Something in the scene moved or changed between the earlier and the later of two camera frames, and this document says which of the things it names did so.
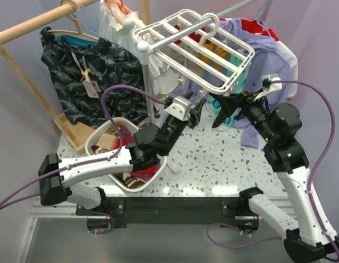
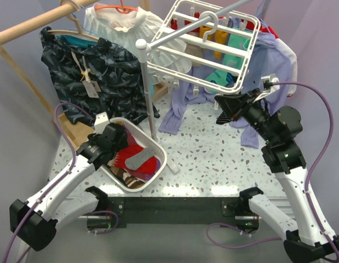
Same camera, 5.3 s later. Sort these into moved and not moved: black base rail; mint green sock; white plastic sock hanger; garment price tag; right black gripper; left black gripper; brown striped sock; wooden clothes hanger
Moved: white plastic sock hanger; mint green sock; left black gripper
Not moved: garment price tag; wooden clothes hanger; brown striped sock; black base rail; right black gripper
